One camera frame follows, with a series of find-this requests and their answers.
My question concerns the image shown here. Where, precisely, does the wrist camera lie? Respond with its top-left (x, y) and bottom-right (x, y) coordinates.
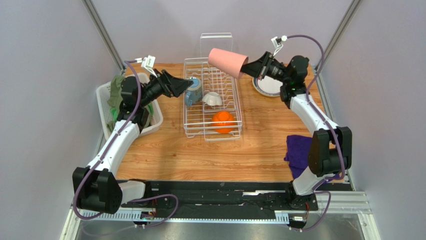
top-left (271, 35), bottom-right (288, 57)
top-left (134, 55), bottom-right (157, 77)

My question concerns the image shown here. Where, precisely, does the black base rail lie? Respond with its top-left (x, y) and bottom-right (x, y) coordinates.
top-left (116, 179), bottom-right (354, 225)

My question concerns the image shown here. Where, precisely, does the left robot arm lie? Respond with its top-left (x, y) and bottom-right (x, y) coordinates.
top-left (72, 69), bottom-right (194, 214)

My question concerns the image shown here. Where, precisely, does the pink cup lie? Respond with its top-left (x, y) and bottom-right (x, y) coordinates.
top-left (208, 48), bottom-right (249, 80)

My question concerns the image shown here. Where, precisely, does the green cloth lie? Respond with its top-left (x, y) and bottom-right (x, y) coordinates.
top-left (105, 74), bottom-right (154, 134)

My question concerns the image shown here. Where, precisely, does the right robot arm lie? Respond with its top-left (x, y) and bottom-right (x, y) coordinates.
top-left (240, 51), bottom-right (353, 209)

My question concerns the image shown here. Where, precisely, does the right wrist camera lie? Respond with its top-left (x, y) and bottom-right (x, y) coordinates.
top-left (271, 35), bottom-right (288, 57)

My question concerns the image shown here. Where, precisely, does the blue butterfly mug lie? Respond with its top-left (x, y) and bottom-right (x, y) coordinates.
top-left (184, 76), bottom-right (203, 107)

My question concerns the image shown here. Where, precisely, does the purple cloth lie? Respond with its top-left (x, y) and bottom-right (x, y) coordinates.
top-left (283, 134), bottom-right (341, 186)

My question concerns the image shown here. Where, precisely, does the white plastic basket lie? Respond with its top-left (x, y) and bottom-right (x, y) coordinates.
top-left (96, 81), bottom-right (164, 140)

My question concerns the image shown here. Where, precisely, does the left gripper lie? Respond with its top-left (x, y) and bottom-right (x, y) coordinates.
top-left (138, 69), bottom-right (193, 108)

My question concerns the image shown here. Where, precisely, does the orange bowl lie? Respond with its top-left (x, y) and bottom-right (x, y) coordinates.
top-left (210, 111), bottom-right (236, 134)

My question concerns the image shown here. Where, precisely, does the white flower-shaped bowl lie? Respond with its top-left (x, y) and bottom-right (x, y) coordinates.
top-left (202, 92), bottom-right (223, 107)

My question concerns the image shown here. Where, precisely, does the beige plate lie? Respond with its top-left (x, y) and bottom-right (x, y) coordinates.
top-left (252, 76), bottom-right (283, 98)

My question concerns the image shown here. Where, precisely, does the white wire dish rack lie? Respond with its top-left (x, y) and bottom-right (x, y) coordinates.
top-left (183, 32), bottom-right (243, 141)

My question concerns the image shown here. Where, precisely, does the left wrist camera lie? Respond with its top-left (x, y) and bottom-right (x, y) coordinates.
top-left (134, 55), bottom-right (157, 77)

